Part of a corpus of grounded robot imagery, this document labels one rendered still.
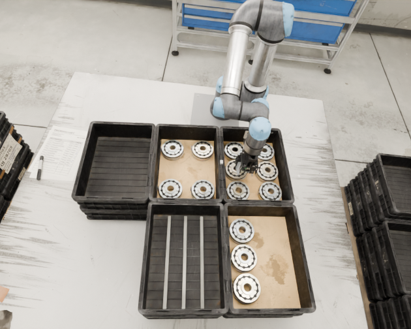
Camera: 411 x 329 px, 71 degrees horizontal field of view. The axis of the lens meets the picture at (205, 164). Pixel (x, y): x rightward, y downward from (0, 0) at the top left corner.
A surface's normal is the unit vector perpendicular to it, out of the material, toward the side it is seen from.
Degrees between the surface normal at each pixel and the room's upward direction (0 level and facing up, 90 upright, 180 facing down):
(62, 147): 0
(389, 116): 0
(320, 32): 90
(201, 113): 3
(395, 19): 90
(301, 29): 90
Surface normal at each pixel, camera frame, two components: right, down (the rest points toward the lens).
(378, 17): -0.07, 0.84
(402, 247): 0.08, -0.54
